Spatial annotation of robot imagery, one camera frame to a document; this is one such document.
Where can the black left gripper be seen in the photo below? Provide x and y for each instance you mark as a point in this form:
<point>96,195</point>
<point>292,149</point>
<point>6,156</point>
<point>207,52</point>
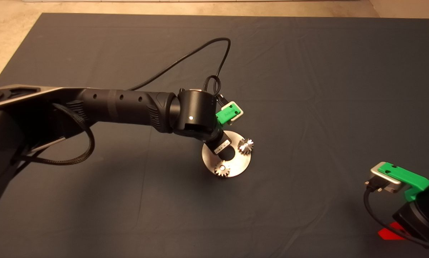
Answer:
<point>217,143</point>

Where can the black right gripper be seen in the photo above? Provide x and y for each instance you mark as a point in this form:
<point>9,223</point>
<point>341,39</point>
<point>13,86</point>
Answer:
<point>425,218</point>

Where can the small steel planetary gear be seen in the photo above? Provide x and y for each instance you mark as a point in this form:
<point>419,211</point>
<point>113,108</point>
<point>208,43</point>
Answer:
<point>245,146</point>
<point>222,170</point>

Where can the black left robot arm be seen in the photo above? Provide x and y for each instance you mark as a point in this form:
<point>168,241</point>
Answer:
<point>128,105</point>

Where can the round metal carrier plate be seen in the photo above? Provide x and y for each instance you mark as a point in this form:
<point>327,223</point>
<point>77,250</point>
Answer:
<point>243,161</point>

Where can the dark grey table cloth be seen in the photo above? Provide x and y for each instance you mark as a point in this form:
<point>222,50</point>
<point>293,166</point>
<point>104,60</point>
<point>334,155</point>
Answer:
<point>307,64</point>

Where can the green left camera mount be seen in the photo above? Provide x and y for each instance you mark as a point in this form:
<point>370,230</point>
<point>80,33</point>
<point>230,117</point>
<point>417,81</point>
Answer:
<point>226,114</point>

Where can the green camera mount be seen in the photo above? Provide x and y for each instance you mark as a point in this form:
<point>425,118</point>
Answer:
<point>226,114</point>
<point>404,175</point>

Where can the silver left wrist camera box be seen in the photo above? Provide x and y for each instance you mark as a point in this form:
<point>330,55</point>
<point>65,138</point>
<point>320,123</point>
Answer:
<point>239,114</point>

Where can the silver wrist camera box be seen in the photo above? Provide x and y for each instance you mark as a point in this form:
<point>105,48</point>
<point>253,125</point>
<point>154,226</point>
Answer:
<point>239,114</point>
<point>381,181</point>

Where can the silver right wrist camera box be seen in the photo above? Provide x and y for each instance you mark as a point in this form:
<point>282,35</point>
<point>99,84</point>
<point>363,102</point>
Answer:
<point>381,181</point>

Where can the green right camera mount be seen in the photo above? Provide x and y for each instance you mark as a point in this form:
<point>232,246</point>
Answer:
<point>404,175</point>

